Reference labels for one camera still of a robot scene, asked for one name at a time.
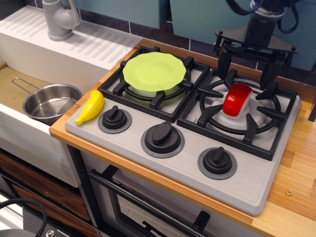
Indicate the black gripper with plate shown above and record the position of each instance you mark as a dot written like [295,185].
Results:
[257,42]

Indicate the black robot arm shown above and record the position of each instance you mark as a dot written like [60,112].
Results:
[263,5]

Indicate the red white salmon sushi toy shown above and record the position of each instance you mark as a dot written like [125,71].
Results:
[236,100]

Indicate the black right burner grate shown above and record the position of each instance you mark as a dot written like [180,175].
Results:
[259,129]

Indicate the black burner grate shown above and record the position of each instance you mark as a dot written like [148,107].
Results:
[165,105]
[259,129]

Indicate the black left burner grate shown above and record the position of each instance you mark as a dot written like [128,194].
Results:
[165,105]

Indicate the green plastic plate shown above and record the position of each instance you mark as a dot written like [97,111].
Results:
[154,71]

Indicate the black right stove knob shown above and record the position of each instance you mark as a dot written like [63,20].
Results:
[217,163]

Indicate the black stove knob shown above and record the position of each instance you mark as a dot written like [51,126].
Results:
[217,163]
[162,140]
[114,121]

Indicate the grey toy stove top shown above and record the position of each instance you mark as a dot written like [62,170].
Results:
[246,190]

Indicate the black middle stove knob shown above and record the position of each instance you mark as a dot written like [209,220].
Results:
[162,140]

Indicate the black left stove knob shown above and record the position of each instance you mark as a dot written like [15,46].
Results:
[114,121]

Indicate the yellow toy banana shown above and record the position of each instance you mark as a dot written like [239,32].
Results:
[92,108]

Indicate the grey toy faucet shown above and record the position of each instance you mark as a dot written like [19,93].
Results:
[60,21]

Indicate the stainless steel pot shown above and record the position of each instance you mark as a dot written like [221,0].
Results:
[49,103]

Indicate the white toy sink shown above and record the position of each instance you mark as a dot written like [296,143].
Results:
[81,61]

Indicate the black oven door handle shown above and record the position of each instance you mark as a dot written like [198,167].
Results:
[136,210]

